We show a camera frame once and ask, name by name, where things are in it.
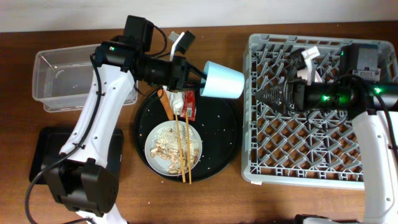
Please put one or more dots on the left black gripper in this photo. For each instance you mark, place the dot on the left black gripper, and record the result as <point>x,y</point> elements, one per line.
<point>181,68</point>

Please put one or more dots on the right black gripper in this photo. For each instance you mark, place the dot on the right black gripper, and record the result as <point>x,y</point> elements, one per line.
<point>299,87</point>

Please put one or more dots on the red snack wrapper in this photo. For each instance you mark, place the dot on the red snack wrapper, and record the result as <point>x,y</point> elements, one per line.
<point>189,105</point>

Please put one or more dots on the white napkin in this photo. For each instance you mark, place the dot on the white napkin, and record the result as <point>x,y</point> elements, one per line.
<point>176,101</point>

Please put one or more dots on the orange carrot stick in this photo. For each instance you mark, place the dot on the orange carrot stick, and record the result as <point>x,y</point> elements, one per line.
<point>165,103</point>

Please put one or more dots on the light blue cup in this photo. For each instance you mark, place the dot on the light blue cup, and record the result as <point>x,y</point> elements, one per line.
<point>221,82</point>

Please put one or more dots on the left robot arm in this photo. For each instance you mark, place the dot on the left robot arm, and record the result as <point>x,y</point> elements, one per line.
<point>79,176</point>

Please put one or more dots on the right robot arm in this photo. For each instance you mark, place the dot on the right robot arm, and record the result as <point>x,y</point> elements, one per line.
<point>370,104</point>

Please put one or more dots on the grey dishwasher rack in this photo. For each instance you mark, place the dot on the grey dishwasher rack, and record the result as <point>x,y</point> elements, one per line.
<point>316,149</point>

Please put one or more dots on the round black serving tray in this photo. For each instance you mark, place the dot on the round black serving tray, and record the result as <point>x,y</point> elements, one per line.
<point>217,122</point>

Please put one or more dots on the grey plate with food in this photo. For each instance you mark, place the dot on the grey plate with food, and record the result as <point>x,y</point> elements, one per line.
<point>161,148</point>

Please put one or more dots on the clear plastic bin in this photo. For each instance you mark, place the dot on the clear plastic bin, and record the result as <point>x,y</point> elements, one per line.
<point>62,78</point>

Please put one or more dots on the black rectangular tray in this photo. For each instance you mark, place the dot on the black rectangular tray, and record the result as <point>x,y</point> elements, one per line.
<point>51,139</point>

